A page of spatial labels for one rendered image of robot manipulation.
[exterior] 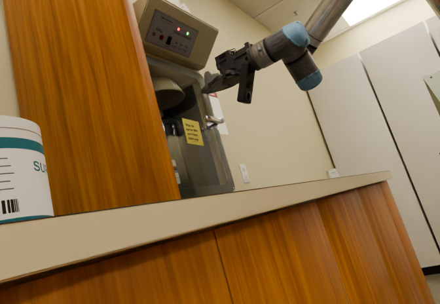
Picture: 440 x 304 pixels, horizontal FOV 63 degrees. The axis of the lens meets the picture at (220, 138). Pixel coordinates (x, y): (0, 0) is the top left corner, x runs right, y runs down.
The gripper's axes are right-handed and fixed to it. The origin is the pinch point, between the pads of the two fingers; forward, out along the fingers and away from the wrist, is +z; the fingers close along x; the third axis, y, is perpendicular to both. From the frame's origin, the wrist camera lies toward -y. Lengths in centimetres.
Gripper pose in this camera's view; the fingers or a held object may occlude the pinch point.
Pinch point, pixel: (205, 92)
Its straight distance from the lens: 114.7
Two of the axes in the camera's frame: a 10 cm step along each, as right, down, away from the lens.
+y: -2.7, -9.3, 2.4
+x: -5.4, -0.5, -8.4
